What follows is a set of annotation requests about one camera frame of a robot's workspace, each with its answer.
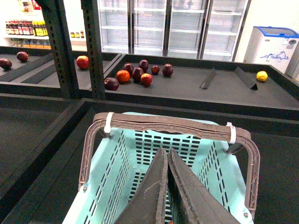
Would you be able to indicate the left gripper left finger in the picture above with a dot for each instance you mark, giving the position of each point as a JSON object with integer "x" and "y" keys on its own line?
{"x": 148, "y": 204}

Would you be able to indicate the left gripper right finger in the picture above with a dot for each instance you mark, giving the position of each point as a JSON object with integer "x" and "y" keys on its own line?
{"x": 190, "y": 201}

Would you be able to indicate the light blue plastic basket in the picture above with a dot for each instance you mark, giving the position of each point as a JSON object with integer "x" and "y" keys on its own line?
{"x": 121, "y": 161}

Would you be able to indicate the brown basket handle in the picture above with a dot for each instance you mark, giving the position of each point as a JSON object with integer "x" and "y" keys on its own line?
{"x": 177, "y": 125}

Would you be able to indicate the red apple with yellow patch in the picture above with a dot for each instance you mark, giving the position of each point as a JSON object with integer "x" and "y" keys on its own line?
{"x": 146, "y": 79}

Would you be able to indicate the dark red apple front-left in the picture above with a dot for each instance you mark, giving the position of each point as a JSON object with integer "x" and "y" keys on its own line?
{"x": 111, "y": 84}

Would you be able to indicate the orange red apple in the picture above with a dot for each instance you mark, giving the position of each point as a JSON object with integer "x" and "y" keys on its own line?
{"x": 123, "y": 76}

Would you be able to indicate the dark red apple middle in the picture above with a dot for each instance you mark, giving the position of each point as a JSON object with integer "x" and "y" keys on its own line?
{"x": 136, "y": 74}

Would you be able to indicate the small dark red apple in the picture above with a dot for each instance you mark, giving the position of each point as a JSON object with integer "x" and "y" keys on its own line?
{"x": 155, "y": 69}

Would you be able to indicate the dark red apple right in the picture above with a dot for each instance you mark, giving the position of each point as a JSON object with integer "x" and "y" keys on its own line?
{"x": 167, "y": 70}

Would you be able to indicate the dark red apple back-left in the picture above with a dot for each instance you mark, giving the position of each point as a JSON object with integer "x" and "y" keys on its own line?
{"x": 128, "y": 67}

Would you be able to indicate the dark red apple tall back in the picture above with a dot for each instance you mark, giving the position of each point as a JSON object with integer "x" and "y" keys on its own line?
{"x": 144, "y": 65}

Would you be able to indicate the red apple on far-left tray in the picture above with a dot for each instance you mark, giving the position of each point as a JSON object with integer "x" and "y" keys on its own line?
{"x": 82, "y": 62}

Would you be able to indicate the white zip tie right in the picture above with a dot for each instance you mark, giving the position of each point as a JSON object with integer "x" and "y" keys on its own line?
{"x": 232, "y": 132}

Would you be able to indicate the white zip tie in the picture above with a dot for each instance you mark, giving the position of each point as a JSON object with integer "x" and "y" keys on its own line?
{"x": 232, "y": 132}
{"x": 107, "y": 127}

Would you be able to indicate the white zip tie left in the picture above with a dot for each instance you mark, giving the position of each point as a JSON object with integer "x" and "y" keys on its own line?
{"x": 107, "y": 127}

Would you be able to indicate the black divider strip left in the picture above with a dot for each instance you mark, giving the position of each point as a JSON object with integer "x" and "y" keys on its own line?
{"x": 208, "y": 80}

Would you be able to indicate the black divider strip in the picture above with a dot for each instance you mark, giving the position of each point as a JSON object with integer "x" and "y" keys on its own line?
{"x": 208, "y": 80}
{"x": 246, "y": 79}

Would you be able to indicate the black far produce tray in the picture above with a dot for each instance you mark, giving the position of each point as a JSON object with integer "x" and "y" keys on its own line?
{"x": 277, "y": 97}

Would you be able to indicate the black near produce tray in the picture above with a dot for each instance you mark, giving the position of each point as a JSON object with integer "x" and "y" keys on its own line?
{"x": 45, "y": 191}

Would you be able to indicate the black divider strip right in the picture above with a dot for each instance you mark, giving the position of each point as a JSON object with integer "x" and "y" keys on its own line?
{"x": 246, "y": 79}

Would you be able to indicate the yellow lemon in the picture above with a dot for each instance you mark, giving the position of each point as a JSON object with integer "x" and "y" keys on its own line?
{"x": 261, "y": 76}

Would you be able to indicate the white chest freezer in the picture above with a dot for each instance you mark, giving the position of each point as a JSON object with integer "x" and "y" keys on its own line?
{"x": 271, "y": 45}

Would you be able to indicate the glass door refrigerator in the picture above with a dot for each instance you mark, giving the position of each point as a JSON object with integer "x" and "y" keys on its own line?
{"x": 196, "y": 29}

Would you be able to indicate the black far-left produce tray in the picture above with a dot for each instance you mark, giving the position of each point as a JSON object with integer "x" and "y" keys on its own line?
{"x": 37, "y": 76}

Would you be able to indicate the dark fruit far-left back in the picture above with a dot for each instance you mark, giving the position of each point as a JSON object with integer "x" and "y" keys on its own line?
{"x": 22, "y": 56}

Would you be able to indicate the dark fruit far left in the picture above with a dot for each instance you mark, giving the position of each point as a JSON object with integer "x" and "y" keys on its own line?
{"x": 5, "y": 63}

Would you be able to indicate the sauce bottles on shelf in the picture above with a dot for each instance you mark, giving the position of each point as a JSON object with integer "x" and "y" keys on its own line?
{"x": 26, "y": 27}

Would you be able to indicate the black left shelf post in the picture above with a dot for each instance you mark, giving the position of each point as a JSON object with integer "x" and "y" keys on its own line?
{"x": 56, "y": 24}

